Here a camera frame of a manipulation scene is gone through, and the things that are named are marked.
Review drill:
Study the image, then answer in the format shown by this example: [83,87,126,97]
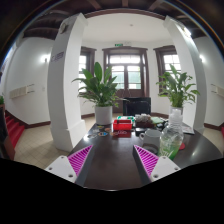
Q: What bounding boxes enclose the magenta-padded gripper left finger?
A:
[44,144,95,188]

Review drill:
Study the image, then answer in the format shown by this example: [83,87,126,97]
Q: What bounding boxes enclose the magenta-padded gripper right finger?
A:
[132,144,181,186]

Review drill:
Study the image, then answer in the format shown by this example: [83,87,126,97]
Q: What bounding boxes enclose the clear green-labelled drink bottle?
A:
[158,109,185,161]

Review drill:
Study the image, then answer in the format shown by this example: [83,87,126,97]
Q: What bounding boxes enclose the white mug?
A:
[138,128,163,155]

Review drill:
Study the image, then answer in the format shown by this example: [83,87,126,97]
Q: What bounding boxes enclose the black handheld device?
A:
[134,127,147,136]

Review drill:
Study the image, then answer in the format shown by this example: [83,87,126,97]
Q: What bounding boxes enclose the printed magazine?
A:
[181,124,196,135]

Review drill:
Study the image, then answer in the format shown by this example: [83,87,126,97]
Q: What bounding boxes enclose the green book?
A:
[149,116,165,125]

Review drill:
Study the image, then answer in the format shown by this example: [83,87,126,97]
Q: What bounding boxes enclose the brown box of small items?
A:
[134,113,154,129]

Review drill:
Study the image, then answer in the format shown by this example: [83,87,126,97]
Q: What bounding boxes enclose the red plastic box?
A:
[112,119,134,132]

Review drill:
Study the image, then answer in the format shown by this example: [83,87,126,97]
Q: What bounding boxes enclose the red carpeted staircase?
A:
[3,113,26,149]

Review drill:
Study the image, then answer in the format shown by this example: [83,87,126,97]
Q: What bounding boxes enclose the green and white box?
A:
[116,115,136,122]

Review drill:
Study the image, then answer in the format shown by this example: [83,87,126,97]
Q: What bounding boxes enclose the black chair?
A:
[122,96,152,117]

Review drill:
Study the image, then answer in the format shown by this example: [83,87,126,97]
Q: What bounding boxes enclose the green plant in white pot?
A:
[71,61,129,126]
[155,63,201,116]

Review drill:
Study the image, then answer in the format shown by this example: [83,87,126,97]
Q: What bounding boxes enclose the brown wooden double door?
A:
[102,46,149,113]

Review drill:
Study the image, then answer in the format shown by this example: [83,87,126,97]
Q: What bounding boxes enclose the brown-framed window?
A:
[153,45,183,94]
[79,46,97,91]

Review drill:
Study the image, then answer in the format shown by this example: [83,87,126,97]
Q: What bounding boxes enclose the pillar-mounted light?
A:
[181,26,193,38]

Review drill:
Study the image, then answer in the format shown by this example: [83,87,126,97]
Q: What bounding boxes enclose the white wall-mounted unit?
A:
[9,83,36,100]
[210,83,224,98]

